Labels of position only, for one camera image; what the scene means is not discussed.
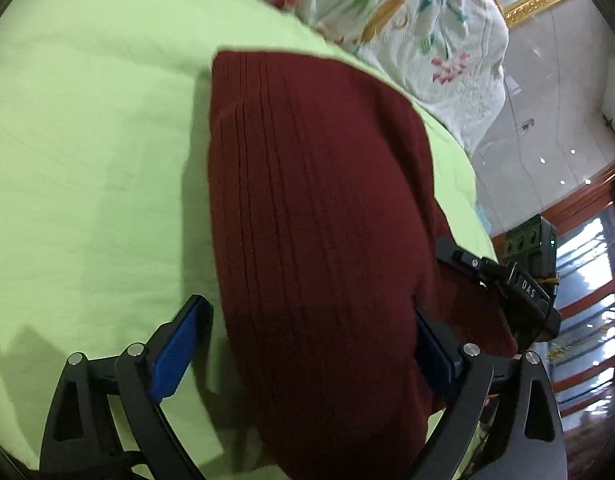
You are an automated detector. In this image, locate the dark red knit hoodie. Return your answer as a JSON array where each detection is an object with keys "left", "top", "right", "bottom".
[{"left": 208, "top": 51, "right": 517, "bottom": 479}]

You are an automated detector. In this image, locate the light green bed sheet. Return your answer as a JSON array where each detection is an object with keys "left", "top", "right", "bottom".
[{"left": 0, "top": 0, "right": 499, "bottom": 480}]

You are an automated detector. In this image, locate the white floral quilt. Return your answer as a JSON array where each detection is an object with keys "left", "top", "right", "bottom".
[{"left": 263, "top": 0, "right": 509, "bottom": 153}]

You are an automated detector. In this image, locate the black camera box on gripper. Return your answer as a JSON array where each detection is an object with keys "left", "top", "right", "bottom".
[{"left": 499, "top": 214, "right": 559, "bottom": 295}]

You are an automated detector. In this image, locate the red wooden window frame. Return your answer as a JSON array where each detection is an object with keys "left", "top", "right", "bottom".
[{"left": 489, "top": 159, "right": 615, "bottom": 461}]

